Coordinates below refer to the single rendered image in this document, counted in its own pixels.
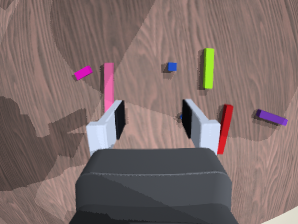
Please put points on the red rod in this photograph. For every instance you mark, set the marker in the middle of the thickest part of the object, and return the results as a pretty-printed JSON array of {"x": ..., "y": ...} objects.
[{"x": 224, "y": 127}]

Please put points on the purple rod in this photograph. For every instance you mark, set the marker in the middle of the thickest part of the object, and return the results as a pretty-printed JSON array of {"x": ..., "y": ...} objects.
[{"x": 271, "y": 117}]

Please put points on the pink rod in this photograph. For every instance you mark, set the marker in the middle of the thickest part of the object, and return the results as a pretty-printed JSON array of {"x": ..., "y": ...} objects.
[{"x": 108, "y": 84}]

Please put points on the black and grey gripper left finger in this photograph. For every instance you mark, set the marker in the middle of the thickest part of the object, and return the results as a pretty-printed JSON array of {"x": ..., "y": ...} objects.
[{"x": 103, "y": 134}]

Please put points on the lime green rod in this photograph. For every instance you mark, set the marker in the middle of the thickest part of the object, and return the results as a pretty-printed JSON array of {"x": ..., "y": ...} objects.
[{"x": 208, "y": 68}]

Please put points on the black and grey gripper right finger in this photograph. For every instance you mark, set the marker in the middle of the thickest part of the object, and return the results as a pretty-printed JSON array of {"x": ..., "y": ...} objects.
[{"x": 202, "y": 132}]

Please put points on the magenta rod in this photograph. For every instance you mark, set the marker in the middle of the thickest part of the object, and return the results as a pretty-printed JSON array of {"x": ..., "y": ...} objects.
[{"x": 83, "y": 72}]

